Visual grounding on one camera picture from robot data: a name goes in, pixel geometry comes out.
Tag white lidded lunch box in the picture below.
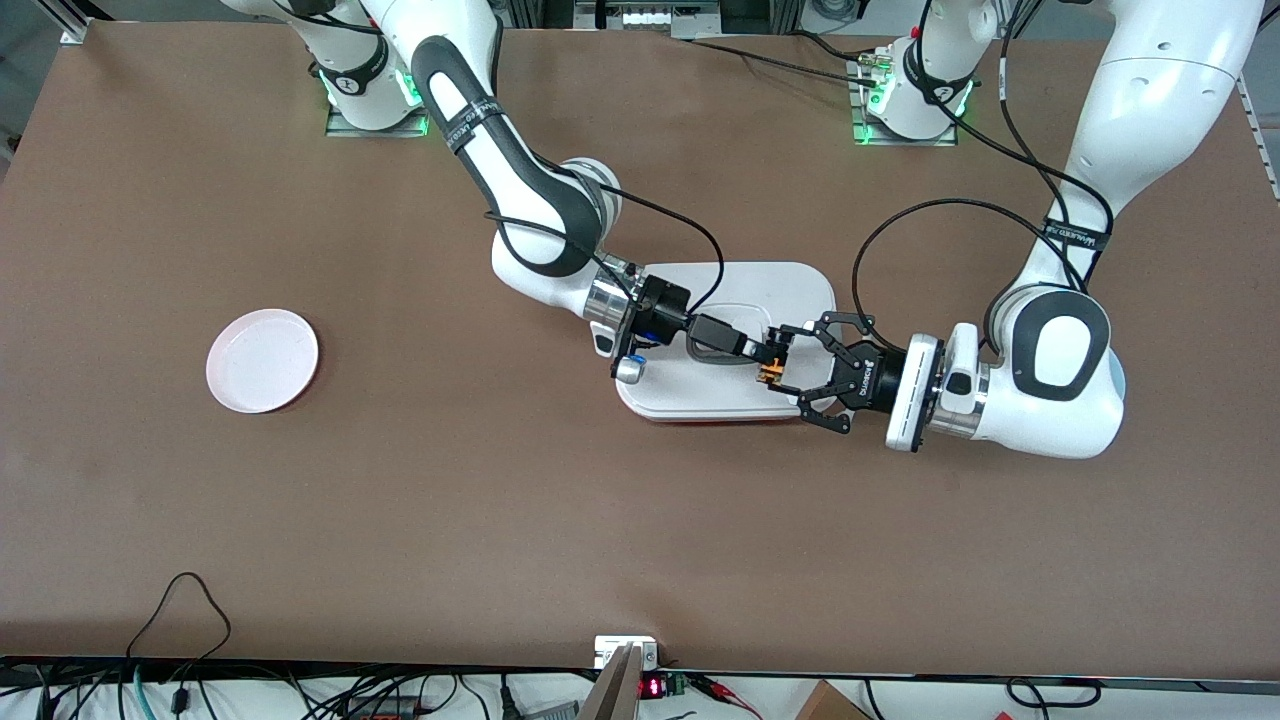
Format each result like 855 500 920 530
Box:
612 262 839 425

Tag brown cardboard box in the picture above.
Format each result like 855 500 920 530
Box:
794 680 873 720

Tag red clip leads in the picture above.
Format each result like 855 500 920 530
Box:
690 674 765 720

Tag pink round plate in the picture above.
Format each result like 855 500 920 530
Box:
205 308 321 415

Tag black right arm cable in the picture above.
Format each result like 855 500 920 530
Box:
484 150 727 347

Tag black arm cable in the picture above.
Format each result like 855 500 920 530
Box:
484 150 727 347
850 0 1117 353

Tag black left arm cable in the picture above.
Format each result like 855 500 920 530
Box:
850 0 1117 353

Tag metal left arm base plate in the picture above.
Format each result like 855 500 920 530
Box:
849 55 961 149

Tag black cable across table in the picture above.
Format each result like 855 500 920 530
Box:
672 30 893 87

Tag aluminium frame rack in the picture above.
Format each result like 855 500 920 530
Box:
508 0 803 41

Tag small white bracket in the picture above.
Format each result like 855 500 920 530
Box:
593 635 662 670

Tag grey camera stand beam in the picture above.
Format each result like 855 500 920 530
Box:
577 644 644 720

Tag black coiled cable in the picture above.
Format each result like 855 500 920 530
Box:
1004 677 1104 710

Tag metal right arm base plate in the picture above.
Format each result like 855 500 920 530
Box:
325 100 433 139

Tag aluminium profile rail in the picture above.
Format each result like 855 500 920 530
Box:
1236 75 1280 203

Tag thin black looped cable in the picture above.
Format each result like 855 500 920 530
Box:
125 571 233 663

